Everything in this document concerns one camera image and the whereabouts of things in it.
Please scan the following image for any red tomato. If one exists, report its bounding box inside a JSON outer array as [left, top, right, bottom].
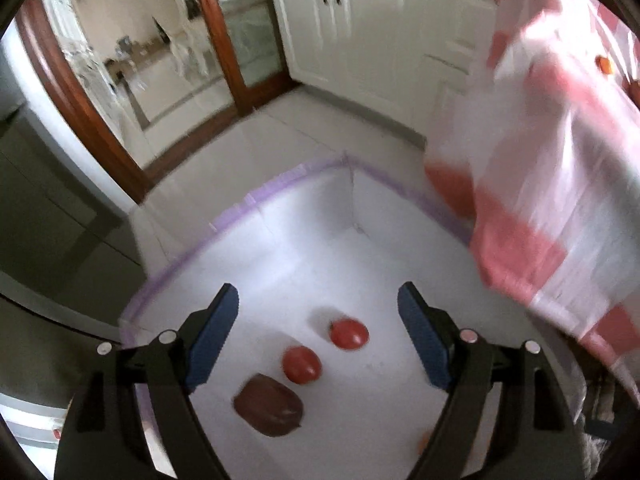
[[329, 318, 370, 352], [282, 346, 322, 386]]

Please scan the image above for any wooden framed glass door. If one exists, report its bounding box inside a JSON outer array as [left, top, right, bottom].
[[15, 0, 296, 206]]

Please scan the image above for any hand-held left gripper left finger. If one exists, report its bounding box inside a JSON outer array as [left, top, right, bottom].
[[54, 283, 239, 480]]

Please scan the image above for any white chair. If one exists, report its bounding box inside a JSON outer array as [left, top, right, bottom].
[[142, 0, 211, 78]]

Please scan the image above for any red white checkered tablecloth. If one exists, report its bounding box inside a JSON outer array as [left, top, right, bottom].
[[425, 0, 640, 401]]

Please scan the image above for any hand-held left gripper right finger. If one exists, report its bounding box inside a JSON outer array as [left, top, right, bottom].
[[397, 282, 586, 480]]

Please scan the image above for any white kitchen cabinet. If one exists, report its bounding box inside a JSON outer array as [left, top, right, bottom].
[[265, 0, 496, 136]]

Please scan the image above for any white box with purple rim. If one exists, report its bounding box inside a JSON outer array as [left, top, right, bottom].
[[119, 157, 586, 480]]

